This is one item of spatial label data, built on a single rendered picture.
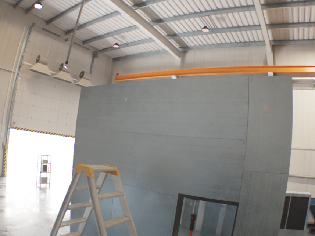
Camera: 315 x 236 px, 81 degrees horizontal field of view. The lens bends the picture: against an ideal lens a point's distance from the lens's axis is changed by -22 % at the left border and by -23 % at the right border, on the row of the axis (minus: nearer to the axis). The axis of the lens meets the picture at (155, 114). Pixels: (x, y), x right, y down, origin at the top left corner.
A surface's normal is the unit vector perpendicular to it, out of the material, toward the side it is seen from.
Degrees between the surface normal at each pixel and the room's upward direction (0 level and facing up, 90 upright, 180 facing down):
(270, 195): 90
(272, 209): 90
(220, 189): 90
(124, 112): 90
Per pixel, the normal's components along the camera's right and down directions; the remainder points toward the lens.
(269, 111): -0.54, -0.16
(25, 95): 0.83, 0.02
